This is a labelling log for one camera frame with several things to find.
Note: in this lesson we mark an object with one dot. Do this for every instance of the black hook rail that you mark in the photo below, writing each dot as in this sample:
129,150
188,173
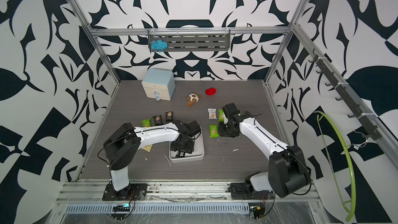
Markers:
348,95

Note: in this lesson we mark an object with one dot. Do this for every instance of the blue crochet item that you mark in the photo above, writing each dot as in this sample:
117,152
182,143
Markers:
159,45

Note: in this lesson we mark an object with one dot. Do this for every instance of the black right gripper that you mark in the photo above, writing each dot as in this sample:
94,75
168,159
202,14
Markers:
221,132

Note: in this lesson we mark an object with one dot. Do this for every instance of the pale yellow cookie packet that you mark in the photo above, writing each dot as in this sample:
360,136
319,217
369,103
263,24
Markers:
147,148

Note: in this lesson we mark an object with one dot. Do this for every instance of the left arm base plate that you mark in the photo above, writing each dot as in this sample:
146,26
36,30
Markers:
132,190

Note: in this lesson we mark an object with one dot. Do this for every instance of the white storage box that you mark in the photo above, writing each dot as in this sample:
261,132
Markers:
197,154

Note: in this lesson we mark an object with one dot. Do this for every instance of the green cookie packet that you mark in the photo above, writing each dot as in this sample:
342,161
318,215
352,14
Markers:
146,123
213,130
221,115

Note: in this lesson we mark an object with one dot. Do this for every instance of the red plush heart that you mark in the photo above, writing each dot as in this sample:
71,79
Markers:
210,91

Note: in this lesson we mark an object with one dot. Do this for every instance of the grey wall rack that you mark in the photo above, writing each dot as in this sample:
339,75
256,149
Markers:
192,39

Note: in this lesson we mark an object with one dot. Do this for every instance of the brown white plush toy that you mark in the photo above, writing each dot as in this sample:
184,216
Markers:
193,98

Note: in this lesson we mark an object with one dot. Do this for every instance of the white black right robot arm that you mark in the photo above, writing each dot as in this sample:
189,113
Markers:
287,170

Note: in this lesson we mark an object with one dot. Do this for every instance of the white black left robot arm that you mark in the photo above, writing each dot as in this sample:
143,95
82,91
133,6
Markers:
121,147

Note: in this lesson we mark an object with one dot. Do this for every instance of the black cookie packet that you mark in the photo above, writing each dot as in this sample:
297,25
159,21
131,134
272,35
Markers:
157,120
169,116

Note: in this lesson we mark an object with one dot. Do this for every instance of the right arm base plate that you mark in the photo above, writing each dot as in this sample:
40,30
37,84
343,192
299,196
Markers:
242,191

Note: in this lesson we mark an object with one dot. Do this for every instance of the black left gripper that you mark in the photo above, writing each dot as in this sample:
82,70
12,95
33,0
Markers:
189,148

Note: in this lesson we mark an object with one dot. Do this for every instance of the light blue drawer cabinet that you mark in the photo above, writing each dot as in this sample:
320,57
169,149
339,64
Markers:
159,84

